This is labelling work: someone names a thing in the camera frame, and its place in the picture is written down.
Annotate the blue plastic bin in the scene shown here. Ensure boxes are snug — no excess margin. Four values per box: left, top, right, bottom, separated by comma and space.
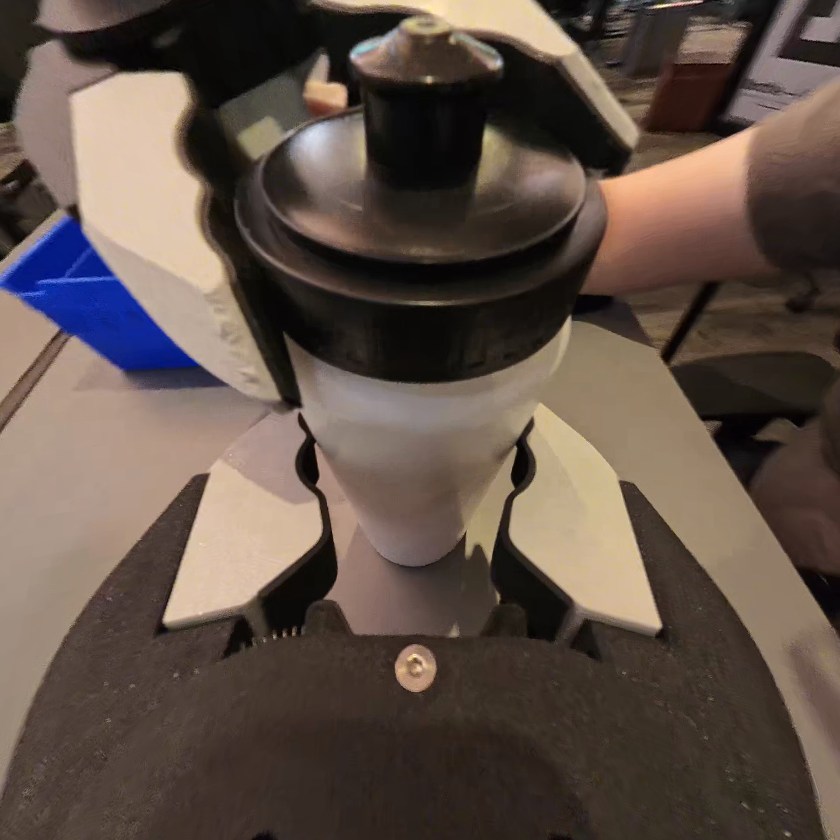
0, 217, 201, 371

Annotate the person's right hand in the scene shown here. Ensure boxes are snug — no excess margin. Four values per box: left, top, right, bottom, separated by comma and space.
303, 58, 349, 118

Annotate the person's grey shirt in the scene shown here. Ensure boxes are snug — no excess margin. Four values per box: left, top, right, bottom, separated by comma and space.
745, 85, 840, 273

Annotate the brown cardboard box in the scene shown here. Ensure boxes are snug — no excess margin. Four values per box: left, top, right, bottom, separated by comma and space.
646, 59, 732, 132

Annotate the black framed poster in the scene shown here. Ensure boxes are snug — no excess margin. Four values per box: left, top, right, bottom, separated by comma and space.
659, 0, 840, 362

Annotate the black bottle lid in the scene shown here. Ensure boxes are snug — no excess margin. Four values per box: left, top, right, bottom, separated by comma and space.
234, 16, 608, 383

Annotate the grey storage bin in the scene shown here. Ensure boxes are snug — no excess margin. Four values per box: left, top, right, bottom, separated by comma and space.
620, 7, 690, 63

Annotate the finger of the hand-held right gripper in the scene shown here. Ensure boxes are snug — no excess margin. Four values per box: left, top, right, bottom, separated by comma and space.
308, 0, 641, 177
13, 39, 304, 406

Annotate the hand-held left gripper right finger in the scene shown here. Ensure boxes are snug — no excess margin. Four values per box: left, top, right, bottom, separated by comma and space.
491, 402, 664, 647

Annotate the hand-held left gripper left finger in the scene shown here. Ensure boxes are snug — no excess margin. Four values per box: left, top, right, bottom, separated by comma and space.
162, 410, 339, 641

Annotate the person's right forearm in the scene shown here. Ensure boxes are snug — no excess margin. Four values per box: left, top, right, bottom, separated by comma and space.
581, 125, 778, 298

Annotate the white plastic bottle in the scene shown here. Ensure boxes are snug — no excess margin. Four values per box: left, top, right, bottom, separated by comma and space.
289, 322, 573, 568

